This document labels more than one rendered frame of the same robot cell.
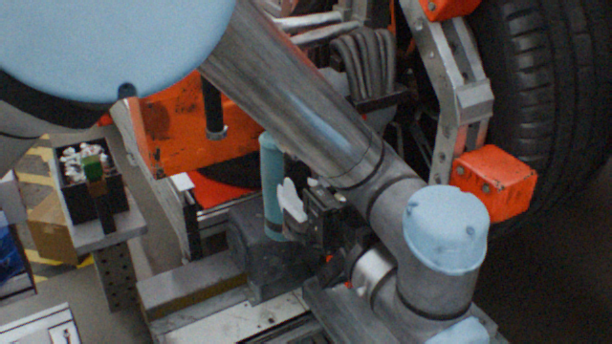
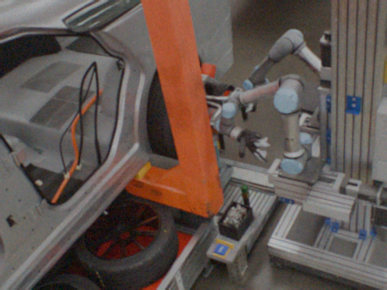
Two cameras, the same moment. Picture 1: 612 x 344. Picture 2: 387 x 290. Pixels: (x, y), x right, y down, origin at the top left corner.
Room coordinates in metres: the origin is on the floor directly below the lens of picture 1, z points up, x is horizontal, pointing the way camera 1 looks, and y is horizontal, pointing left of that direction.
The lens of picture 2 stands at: (2.12, 2.46, 2.83)
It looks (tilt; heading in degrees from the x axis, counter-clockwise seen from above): 37 degrees down; 246
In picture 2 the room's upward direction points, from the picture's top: 11 degrees counter-clockwise
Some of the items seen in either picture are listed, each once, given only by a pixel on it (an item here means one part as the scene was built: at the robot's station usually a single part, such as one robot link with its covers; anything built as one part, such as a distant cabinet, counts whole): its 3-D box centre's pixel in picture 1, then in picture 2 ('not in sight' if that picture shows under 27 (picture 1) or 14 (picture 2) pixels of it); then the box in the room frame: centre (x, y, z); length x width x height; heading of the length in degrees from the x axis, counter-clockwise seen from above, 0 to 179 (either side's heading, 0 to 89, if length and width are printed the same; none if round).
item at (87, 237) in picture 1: (94, 193); (234, 233); (1.15, 0.57, 0.44); 0.43 x 0.17 x 0.03; 29
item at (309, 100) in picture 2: not in sight; (313, 112); (-0.29, -0.35, 0.17); 0.43 x 0.36 x 0.34; 19
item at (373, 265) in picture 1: (382, 275); not in sight; (0.44, -0.09, 0.85); 0.08 x 0.05 x 0.08; 119
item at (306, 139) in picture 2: not in sight; (300, 145); (0.71, 0.70, 0.98); 0.13 x 0.12 x 0.14; 34
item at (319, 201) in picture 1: (347, 229); not in sight; (0.51, -0.05, 0.86); 0.12 x 0.08 x 0.09; 29
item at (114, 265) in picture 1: (109, 247); (236, 259); (1.18, 0.58, 0.21); 0.10 x 0.10 x 0.42; 29
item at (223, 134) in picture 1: (212, 100); (221, 141); (0.93, 0.18, 0.83); 0.04 x 0.04 x 0.16
